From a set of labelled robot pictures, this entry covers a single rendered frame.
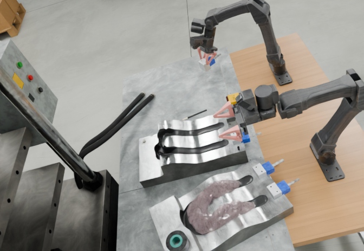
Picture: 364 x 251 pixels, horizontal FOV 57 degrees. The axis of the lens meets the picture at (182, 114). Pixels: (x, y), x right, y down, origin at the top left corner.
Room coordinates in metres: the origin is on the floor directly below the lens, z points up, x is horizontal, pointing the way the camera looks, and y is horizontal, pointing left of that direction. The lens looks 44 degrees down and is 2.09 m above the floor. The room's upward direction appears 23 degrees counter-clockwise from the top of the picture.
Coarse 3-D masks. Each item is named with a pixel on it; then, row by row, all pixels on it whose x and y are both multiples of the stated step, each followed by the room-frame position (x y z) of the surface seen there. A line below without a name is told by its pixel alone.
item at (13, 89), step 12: (0, 72) 1.11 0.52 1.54; (0, 84) 1.10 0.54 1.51; (12, 84) 1.11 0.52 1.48; (12, 96) 1.10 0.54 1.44; (24, 96) 1.11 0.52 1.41; (24, 108) 1.10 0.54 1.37; (36, 108) 1.12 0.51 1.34; (36, 120) 1.10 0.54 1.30; (48, 120) 1.13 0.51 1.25; (48, 132) 1.10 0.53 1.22; (60, 144) 1.10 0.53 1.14; (72, 156) 1.10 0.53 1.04; (84, 168) 1.11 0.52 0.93; (84, 180) 1.10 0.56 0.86; (96, 180) 1.10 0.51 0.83
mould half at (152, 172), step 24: (168, 120) 1.18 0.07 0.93; (192, 120) 1.16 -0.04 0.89; (216, 120) 1.09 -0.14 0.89; (144, 144) 1.16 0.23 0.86; (168, 144) 1.03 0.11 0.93; (192, 144) 1.01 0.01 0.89; (240, 144) 0.90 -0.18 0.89; (144, 168) 1.02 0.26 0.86; (168, 168) 0.93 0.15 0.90; (192, 168) 0.91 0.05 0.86; (216, 168) 0.89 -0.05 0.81
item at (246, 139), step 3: (243, 132) 0.95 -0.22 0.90; (231, 135) 0.95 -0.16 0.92; (234, 135) 0.94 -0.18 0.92; (243, 135) 0.93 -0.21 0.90; (246, 135) 0.93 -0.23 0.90; (249, 135) 0.93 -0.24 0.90; (252, 135) 0.92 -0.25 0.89; (255, 135) 0.92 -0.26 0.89; (243, 138) 0.92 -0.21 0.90; (246, 138) 0.91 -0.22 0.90; (249, 138) 0.91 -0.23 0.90; (234, 141) 0.92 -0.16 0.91; (237, 141) 0.91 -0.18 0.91; (240, 141) 0.91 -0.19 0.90; (243, 141) 0.91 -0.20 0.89; (246, 141) 0.91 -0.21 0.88; (249, 141) 0.91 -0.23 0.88; (234, 144) 0.92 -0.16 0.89
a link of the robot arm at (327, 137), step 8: (352, 96) 0.70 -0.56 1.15; (344, 104) 0.72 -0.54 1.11; (352, 104) 0.68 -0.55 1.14; (336, 112) 0.73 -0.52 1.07; (344, 112) 0.70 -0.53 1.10; (352, 112) 0.68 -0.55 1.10; (336, 120) 0.71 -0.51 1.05; (344, 120) 0.69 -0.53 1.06; (328, 128) 0.72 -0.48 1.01; (336, 128) 0.70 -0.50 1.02; (344, 128) 0.69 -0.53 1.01; (320, 136) 0.73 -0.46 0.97; (328, 136) 0.70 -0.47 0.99; (336, 136) 0.69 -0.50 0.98; (320, 144) 0.71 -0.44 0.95; (328, 144) 0.69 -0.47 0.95; (320, 152) 0.70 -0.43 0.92
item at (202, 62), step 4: (216, 56) 1.49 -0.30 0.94; (200, 60) 1.49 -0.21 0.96; (204, 60) 1.47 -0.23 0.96; (208, 60) 1.48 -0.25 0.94; (212, 60) 1.46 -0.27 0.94; (200, 64) 1.47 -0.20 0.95; (204, 64) 1.44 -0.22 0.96; (212, 64) 1.46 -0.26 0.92; (204, 68) 1.44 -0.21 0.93; (208, 68) 1.45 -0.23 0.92
